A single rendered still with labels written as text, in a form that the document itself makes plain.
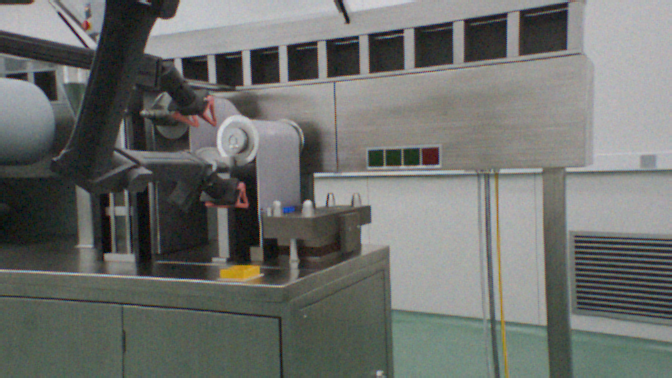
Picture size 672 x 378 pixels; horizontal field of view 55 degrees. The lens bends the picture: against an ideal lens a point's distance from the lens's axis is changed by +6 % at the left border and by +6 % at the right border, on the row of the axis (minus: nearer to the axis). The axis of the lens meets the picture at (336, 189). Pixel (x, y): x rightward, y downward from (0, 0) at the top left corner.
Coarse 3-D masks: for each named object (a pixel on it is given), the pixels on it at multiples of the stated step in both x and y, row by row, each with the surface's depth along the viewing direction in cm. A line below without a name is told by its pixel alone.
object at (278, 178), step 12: (264, 168) 178; (276, 168) 184; (288, 168) 190; (264, 180) 178; (276, 180) 184; (288, 180) 190; (264, 192) 178; (276, 192) 184; (288, 192) 190; (264, 204) 178; (288, 204) 190
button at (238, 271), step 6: (222, 270) 150; (228, 270) 149; (234, 270) 148; (240, 270) 148; (246, 270) 148; (252, 270) 150; (258, 270) 152; (222, 276) 150; (228, 276) 149; (234, 276) 148; (240, 276) 147; (246, 276) 148; (252, 276) 150
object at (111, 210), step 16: (128, 112) 178; (128, 128) 179; (144, 128) 182; (128, 144) 184; (144, 144) 182; (128, 192) 182; (144, 192) 182; (96, 208) 186; (112, 208) 185; (128, 208) 182; (144, 208) 182; (112, 224) 185; (128, 224) 183; (144, 224) 182; (112, 240) 186; (128, 240) 183; (144, 240) 182; (112, 256) 185; (128, 256) 183; (144, 256) 182
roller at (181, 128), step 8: (168, 96) 189; (160, 104) 191; (168, 104) 190; (160, 128) 192; (168, 128) 190; (176, 128) 189; (184, 128) 187; (168, 136) 190; (176, 136) 189; (184, 136) 190
